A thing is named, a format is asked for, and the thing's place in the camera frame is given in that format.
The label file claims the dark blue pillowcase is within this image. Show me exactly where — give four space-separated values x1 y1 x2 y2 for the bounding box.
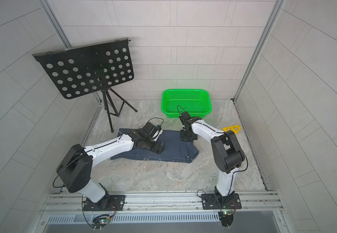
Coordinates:
111 130 199 163

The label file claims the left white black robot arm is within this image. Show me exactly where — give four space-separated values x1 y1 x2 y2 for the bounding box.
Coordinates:
56 121 164 203

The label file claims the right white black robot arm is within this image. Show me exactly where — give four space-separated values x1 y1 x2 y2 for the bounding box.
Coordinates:
179 112 245 197

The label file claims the green plastic basket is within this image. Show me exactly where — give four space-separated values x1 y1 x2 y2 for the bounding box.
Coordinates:
161 89 212 118

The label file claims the yellow plastic triangle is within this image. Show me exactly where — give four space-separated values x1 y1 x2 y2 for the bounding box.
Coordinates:
222 125 241 134

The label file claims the black perforated music stand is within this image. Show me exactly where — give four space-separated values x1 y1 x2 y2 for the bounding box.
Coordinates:
33 38 134 117

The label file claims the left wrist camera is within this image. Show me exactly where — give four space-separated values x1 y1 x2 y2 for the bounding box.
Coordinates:
152 128 163 141

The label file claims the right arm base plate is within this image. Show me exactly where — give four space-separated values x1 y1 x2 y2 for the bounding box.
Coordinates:
201 192 242 210

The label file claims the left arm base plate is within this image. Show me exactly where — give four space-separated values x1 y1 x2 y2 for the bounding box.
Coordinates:
82 195 126 211

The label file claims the right circuit board with wires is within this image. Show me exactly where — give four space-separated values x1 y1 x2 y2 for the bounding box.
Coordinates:
218 209 237 228

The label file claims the circuit board with wires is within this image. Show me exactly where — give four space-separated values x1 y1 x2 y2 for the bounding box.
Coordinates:
82 202 117 231
218 209 237 228

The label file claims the left circuit board with wires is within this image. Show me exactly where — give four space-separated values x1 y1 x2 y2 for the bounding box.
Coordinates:
82 202 117 231

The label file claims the aluminium rail frame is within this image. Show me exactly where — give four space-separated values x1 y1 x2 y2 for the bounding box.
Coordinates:
32 190 292 233

